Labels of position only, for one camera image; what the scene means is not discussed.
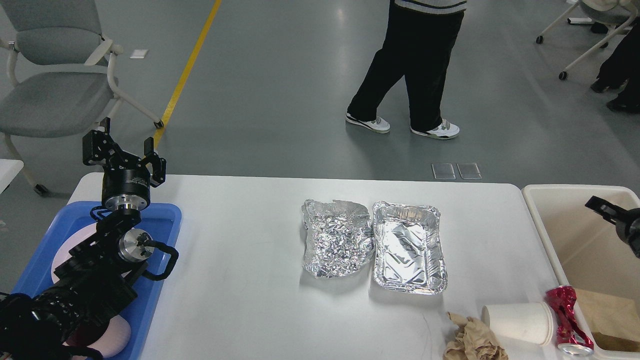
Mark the aluminium foil sheet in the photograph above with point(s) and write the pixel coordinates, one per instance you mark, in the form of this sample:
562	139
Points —
339	238

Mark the clear floor plate left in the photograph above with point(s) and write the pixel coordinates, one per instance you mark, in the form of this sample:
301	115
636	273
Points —
443	171

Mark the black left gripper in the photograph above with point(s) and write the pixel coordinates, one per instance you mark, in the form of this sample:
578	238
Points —
124	185

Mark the person in black trousers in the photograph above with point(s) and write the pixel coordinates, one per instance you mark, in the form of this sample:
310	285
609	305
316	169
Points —
417	47

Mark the clear floor plate right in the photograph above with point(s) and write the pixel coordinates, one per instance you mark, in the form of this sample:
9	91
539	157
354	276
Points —
469	170

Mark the blue plastic tray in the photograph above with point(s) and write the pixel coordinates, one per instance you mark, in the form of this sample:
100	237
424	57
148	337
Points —
161	220

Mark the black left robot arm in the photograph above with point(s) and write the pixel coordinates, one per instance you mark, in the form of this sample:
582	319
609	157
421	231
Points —
97	282

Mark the red crushed can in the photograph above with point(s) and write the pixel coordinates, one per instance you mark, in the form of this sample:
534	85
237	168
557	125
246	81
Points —
571	339

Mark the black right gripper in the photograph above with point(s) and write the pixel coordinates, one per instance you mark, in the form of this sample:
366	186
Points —
627	221

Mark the grey office chair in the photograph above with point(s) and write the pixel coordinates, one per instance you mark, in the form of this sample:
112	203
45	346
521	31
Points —
55	104

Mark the clear floor plate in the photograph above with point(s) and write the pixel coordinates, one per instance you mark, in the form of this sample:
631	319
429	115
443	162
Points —
469	170
443	171

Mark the beige plastic bin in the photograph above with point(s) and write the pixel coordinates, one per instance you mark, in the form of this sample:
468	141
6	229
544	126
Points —
584	249

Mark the pink mug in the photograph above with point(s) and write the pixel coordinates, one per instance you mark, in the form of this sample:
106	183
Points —
109	339

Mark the aluminium foil tray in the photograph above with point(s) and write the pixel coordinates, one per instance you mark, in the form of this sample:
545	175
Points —
408	248

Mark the pink plate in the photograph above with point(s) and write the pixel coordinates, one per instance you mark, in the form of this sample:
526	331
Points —
63	253

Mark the crumpled brown paper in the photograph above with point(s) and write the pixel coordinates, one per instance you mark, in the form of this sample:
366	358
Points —
473	340

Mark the white side table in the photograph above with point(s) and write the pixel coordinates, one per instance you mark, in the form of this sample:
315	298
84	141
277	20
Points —
9	169

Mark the brown paper bag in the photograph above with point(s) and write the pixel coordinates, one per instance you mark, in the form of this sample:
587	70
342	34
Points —
613	321

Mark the white paper cup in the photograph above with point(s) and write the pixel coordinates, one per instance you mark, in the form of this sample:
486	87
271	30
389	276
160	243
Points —
531	322

